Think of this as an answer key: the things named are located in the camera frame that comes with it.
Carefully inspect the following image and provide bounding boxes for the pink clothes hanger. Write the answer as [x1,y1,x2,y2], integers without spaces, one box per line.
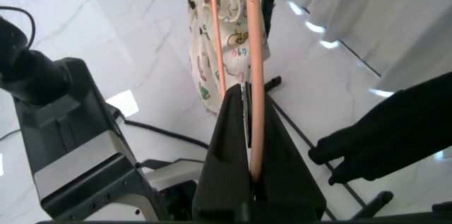
[208,0,266,182]

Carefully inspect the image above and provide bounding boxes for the black clothes rack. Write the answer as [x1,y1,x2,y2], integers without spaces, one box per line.
[260,0,452,222]

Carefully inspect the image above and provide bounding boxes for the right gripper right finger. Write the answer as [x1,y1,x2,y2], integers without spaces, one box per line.
[251,93,327,224]

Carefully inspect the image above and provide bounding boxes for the white curtain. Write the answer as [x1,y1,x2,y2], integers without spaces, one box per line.
[277,0,452,93]

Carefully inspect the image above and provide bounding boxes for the cream printed shorts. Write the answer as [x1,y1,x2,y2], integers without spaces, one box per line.
[185,0,272,117]

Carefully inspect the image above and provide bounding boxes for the black cable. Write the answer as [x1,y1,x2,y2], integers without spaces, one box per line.
[0,110,210,150]

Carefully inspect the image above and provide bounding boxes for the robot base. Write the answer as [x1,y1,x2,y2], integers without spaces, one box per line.
[13,57,213,222]

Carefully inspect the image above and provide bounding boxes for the black T-shirt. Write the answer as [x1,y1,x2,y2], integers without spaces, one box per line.
[308,71,452,187]

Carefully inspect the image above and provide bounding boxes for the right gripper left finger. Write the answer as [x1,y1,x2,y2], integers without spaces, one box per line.
[193,83,254,224]

